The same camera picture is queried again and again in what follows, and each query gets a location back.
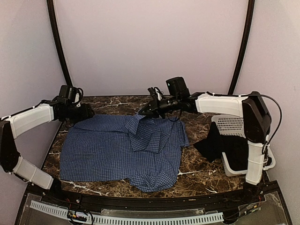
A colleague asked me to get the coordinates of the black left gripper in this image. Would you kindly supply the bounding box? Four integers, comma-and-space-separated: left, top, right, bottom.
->
62, 103, 94, 124

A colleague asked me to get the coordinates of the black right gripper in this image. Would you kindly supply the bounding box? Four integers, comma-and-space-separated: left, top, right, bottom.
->
139, 95, 180, 119

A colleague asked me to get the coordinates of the blue checkered shirt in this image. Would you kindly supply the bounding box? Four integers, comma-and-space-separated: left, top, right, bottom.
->
60, 114, 189, 192

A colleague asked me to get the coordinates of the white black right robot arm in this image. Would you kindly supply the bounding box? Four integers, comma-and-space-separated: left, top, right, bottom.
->
138, 77, 274, 185

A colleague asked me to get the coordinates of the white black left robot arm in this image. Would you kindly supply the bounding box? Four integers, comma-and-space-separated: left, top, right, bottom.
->
0, 85, 95, 204

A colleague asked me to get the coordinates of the white plastic laundry basket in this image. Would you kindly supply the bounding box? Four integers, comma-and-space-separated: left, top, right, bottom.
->
211, 114, 276, 184

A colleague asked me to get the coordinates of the black garment in basket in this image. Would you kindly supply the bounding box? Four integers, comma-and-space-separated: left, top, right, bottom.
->
193, 122, 273, 173

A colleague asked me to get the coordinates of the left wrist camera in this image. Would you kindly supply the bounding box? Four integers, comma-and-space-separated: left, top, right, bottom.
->
68, 87, 83, 105

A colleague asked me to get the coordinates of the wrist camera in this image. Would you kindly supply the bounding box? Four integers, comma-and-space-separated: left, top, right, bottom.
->
68, 87, 83, 105
148, 87, 165, 101

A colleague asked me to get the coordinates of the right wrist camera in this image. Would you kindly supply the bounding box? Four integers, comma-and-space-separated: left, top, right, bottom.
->
148, 87, 165, 101

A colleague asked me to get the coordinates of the black front table rail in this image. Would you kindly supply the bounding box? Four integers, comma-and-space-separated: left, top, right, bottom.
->
43, 188, 264, 212

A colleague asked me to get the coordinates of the white slotted cable duct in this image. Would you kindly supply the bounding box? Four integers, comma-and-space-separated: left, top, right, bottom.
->
30, 201, 224, 225

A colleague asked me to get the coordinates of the black left corner post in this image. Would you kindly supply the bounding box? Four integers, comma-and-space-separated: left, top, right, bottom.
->
46, 0, 73, 86

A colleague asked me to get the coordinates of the black corner post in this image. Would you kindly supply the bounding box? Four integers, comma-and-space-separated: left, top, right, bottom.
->
227, 0, 255, 95
46, 0, 73, 86

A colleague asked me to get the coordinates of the black right corner post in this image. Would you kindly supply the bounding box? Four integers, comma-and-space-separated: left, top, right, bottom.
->
227, 0, 255, 95

